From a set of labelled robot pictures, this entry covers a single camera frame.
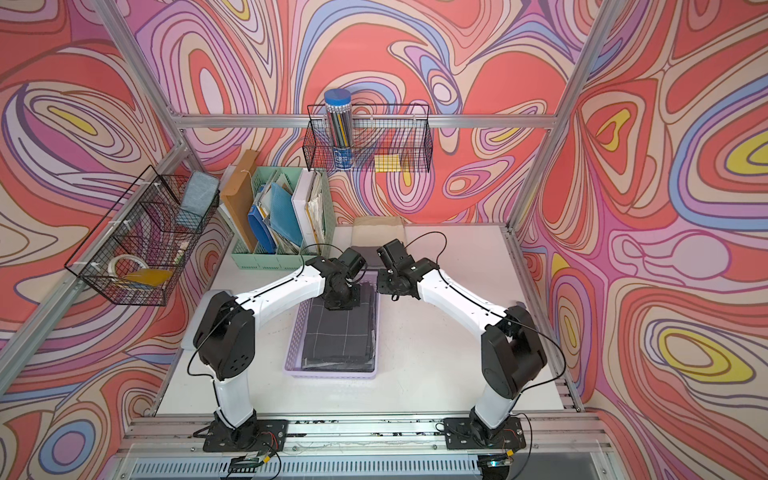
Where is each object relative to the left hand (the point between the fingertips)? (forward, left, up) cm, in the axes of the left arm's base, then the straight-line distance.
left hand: (357, 305), depth 89 cm
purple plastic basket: (-1, -4, +16) cm, 16 cm away
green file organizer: (+31, +28, +19) cm, 46 cm away
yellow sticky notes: (+34, -9, +27) cm, 44 cm away
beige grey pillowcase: (+37, -2, -7) cm, 37 cm away
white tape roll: (-4, +53, +26) cm, 59 cm away
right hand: (+2, -9, +5) cm, 10 cm away
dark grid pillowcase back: (-11, +4, -1) cm, 12 cm away
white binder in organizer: (+25, +16, +15) cm, 33 cm away
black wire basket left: (+10, +56, +20) cm, 61 cm away
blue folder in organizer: (+24, +33, +7) cm, 41 cm away
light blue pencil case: (-8, +51, -7) cm, 52 cm away
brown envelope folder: (+21, +33, +25) cm, 47 cm away
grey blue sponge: (+19, +43, +27) cm, 54 cm away
